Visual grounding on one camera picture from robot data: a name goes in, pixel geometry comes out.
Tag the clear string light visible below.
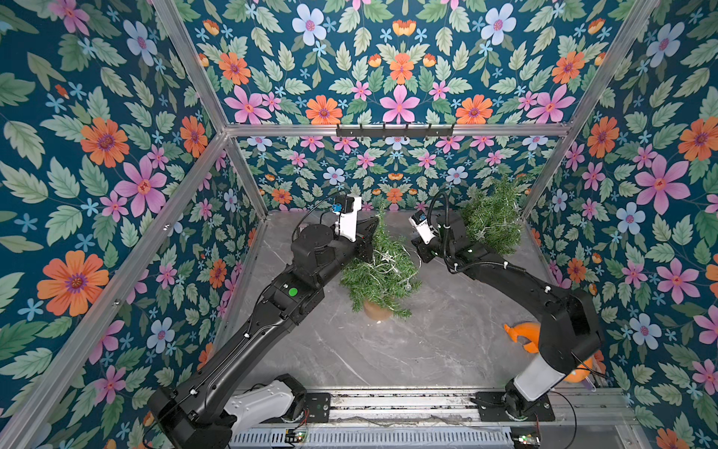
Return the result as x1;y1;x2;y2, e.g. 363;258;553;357
462;178;523;254
357;234;421;301

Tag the small green tree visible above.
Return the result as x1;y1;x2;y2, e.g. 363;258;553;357
340;211;421;321
459;176;525;256

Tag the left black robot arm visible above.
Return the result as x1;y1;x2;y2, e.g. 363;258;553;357
149;217;380;448

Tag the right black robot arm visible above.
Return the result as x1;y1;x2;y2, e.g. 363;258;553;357
409;211;605;420

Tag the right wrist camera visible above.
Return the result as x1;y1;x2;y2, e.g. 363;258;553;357
409;211;439;245

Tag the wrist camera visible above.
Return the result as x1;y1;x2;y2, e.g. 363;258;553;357
409;211;439;245
332;195;363;242

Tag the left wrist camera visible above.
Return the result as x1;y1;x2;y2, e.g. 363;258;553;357
332;195;363;242

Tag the black hook rail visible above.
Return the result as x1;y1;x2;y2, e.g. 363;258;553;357
335;123;454;140

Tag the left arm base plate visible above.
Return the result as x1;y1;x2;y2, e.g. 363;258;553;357
304;392;332;424

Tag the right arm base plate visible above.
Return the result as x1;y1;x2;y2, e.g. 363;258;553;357
469;391;555;423

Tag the white cable duct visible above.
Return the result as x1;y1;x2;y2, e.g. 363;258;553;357
228;428;514;448

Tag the aluminium frame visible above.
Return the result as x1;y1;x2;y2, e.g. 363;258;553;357
0;0;660;449

